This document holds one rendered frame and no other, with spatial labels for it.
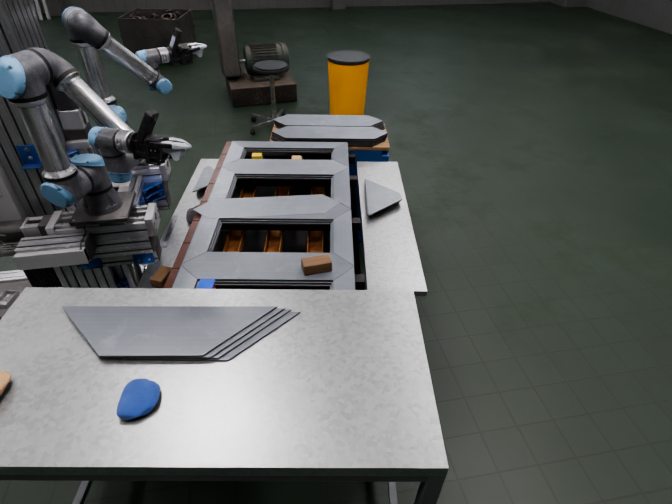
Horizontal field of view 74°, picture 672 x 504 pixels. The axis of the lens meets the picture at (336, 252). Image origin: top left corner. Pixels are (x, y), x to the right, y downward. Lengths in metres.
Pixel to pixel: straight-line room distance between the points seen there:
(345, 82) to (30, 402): 4.33
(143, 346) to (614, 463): 2.18
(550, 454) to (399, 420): 1.45
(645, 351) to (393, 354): 2.16
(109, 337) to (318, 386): 0.63
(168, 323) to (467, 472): 1.56
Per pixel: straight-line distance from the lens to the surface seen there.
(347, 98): 5.18
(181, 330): 1.43
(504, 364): 2.82
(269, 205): 2.33
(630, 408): 2.94
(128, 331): 1.48
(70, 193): 1.94
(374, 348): 1.35
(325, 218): 2.21
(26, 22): 2.21
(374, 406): 1.24
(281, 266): 1.93
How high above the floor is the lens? 2.09
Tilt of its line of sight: 39 degrees down
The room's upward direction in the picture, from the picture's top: 1 degrees clockwise
